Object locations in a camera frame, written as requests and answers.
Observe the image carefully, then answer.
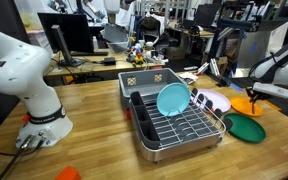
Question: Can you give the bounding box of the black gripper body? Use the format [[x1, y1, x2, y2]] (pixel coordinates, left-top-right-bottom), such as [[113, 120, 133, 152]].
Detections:
[[245, 87, 272, 102]]

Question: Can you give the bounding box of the yellow plate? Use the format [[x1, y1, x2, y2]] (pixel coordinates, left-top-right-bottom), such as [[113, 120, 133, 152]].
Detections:
[[229, 96, 265, 118]]

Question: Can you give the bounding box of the green plate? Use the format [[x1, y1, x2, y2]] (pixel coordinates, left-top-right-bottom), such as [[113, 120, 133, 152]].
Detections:
[[223, 112, 267, 144]]

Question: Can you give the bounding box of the pink plate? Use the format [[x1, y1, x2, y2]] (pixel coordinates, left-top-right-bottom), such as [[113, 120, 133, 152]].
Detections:
[[193, 88, 232, 114]]

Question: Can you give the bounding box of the teal plate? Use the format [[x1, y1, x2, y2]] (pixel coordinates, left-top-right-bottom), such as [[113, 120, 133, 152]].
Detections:
[[156, 82, 192, 117]]

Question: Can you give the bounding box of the blue tape patch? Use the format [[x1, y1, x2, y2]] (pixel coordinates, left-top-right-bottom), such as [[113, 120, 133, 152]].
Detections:
[[229, 83, 244, 93]]

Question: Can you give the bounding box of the white paper box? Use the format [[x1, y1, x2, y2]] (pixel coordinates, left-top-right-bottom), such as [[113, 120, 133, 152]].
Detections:
[[178, 71, 199, 85]]

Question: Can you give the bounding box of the white headset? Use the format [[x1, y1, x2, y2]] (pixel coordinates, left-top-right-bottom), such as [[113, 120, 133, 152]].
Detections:
[[149, 49, 169, 64]]

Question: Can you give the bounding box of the gray plastic bin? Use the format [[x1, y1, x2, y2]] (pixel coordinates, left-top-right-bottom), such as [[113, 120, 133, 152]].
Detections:
[[117, 67, 188, 109]]

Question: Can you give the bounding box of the black office chair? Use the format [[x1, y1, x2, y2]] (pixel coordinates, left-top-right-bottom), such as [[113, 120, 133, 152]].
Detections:
[[137, 15, 167, 46]]

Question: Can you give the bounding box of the black power adapter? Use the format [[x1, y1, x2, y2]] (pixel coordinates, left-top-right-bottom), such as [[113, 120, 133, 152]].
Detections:
[[103, 57, 117, 66]]

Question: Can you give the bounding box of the gray tilted tray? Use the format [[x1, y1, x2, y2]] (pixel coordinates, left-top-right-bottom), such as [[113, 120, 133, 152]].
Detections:
[[103, 23, 131, 54]]

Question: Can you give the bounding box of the wooden background desk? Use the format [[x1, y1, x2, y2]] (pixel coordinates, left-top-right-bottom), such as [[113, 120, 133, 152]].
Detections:
[[43, 49, 167, 80]]

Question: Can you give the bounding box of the white bottle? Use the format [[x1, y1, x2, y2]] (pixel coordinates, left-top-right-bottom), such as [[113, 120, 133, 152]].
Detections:
[[92, 35, 100, 51]]

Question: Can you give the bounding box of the black keyboard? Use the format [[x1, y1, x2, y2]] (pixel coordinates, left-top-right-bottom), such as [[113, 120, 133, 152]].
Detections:
[[69, 50, 109, 57]]

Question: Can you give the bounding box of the black computer monitor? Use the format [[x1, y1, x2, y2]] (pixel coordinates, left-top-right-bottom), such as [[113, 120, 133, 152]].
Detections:
[[37, 12, 95, 68]]

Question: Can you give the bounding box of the small orange container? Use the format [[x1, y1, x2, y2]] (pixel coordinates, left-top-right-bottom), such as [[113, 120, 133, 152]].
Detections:
[[54, 165, 82, 180]]

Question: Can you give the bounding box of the steel wire dish rack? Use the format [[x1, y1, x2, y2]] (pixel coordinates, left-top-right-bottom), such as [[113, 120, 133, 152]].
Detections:
[[129, 87, 234, 164]]

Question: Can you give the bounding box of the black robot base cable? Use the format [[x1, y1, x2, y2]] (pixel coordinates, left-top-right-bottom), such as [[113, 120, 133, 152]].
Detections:
[[0, 134, 47, 180], [0, 135, 35, 158]]

